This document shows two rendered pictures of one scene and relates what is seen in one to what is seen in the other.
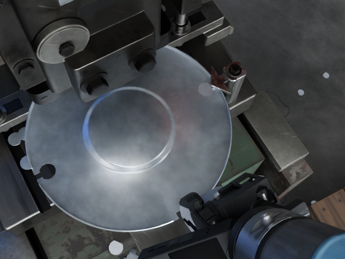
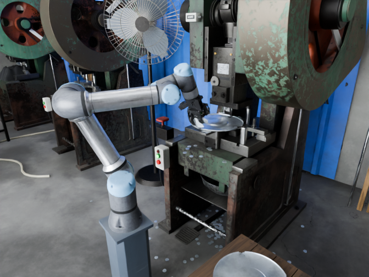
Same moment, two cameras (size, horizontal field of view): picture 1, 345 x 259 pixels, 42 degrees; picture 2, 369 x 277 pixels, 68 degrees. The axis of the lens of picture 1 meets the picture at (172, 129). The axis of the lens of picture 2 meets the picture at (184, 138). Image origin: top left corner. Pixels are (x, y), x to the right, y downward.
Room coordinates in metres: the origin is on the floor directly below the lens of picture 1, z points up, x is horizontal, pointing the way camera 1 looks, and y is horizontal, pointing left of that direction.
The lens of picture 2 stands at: (-0.19, -1.32, 1.27)
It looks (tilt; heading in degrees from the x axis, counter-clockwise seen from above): 22 degrees down; 80
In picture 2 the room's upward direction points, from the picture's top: 1 degrees counter-clockwise
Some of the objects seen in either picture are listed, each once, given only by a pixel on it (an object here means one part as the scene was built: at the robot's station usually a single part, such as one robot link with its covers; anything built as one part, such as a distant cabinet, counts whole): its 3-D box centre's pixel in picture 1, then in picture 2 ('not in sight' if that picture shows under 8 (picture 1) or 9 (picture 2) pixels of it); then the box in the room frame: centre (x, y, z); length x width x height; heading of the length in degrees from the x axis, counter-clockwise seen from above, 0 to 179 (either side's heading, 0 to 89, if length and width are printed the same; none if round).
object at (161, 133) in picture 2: not in sight; (165, 140); (-0.04, 0.25, 0.62); 0.10 x 0.06 x 0.20; 126
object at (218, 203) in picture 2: not in sight; (227, 186); (0.34, 0.14, 0.31); 0.43 x 0.42 x 0.01; 126
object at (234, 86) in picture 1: (230, 83); (243, 134); (0.33, -0.08, 0.75); 0.03 x 0.03 x 0.10; 36
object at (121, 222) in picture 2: not in sight; (124, 212); (-0.29, -0.27, 0.50); 0.15 x 0.15 x 0.10
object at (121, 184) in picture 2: not in sight; (122, 189); (-0.29, -0.27, 0.62); 0.13 x 0.12 x 0.14; 93
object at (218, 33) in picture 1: (185, 23); (255, 127); (0.43, 0.00, 0.76); 0.17 x 0.06 x 0.10; 126
